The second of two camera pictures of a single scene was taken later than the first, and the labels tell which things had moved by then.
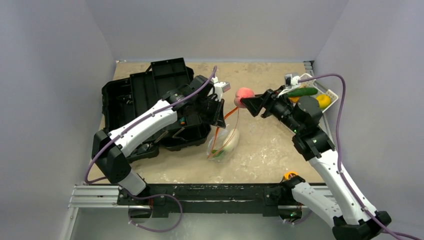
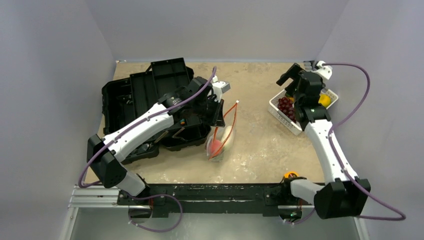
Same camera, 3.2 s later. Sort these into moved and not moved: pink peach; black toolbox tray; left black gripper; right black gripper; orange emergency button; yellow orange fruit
Moved: right black gripper; pink peach
Not moved: yellow orange fruit; black toolbox tray; orange emergency button; left black gripper
